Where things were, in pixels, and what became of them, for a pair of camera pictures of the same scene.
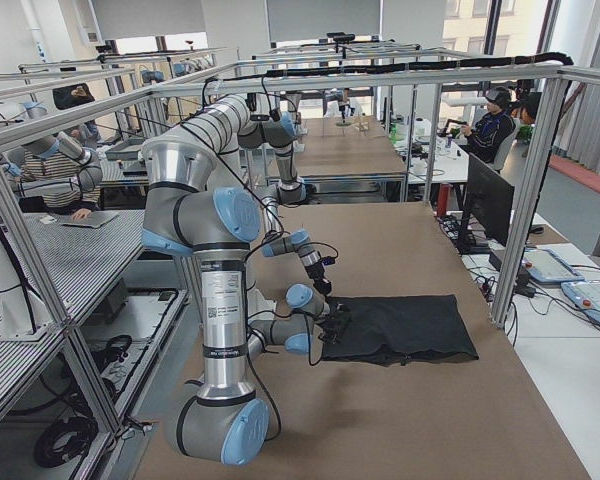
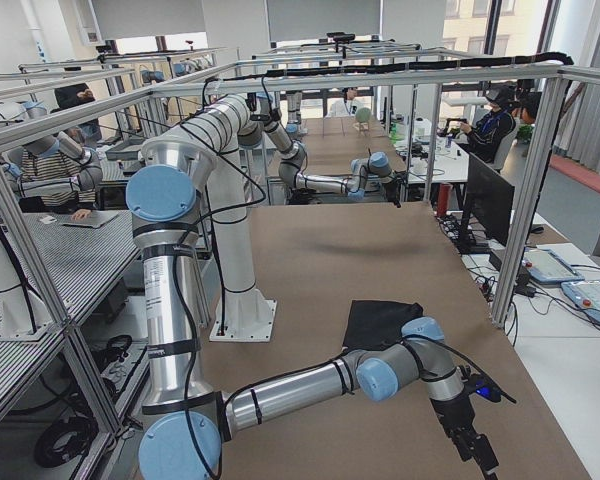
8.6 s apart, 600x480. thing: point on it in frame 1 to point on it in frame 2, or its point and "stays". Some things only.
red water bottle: (443, 199) stays
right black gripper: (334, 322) to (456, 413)
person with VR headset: (487, 135) stays
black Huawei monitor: (489, 204) stays
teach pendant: (544, 264) stays
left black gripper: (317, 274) to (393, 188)
